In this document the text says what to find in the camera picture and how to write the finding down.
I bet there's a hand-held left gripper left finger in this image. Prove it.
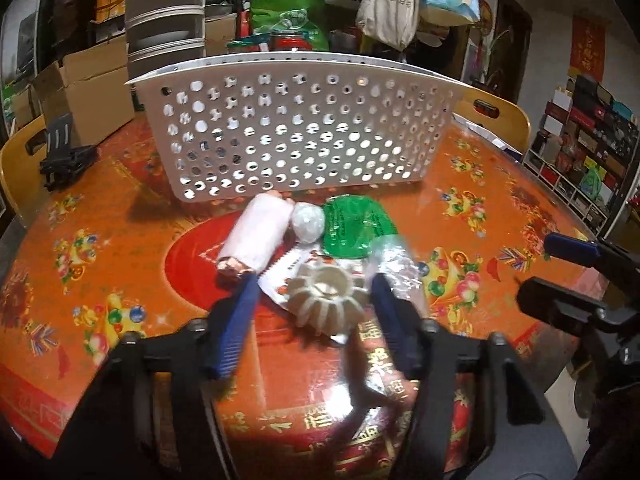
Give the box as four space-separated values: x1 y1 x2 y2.
50 274 262 480

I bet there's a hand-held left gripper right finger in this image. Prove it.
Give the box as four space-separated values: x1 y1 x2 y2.
369 274 581 480

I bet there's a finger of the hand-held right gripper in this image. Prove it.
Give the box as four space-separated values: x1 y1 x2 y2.
544 232 640 286
515 276 626 333

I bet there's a clear plastic bag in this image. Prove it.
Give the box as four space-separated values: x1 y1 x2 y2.
365 235 431 321

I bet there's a beige gear-shaped toy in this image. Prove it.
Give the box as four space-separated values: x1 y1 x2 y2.
285 262 367 338

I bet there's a green plastic packet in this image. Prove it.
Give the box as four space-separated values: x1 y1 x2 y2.
320 194 396 261

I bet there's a white soft ball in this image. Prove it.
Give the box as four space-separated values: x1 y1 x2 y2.
291 203 327 244

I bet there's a white perforated plastic basket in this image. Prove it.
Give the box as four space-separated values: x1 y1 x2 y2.
124 51 475 205

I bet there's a white printed packet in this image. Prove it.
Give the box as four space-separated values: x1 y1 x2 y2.
257 250 371 306

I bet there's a shelf of boxed goods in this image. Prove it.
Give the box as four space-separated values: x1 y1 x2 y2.
522 74 640 231

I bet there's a yellow wooden chair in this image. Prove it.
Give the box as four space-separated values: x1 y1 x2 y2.
0 115 51 221
452 85 532 156

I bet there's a black folding phone stand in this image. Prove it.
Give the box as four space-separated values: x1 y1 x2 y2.
39 114 101 192

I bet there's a large cardboard box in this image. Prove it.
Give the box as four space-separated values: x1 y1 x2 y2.
32 37 136 148

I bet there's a small cardboard box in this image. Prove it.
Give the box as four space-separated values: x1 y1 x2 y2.
205 12 241 56

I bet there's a red jar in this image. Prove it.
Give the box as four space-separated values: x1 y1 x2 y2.
270 30 313 53

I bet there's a beige canvas tote bag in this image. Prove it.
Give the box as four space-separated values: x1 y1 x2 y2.
356 0 421 51

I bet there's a green shopping bag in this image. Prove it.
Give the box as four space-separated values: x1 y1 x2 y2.
250 0 331 53

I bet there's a red wall hanging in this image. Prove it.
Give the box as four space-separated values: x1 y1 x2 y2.
569 15 612 81

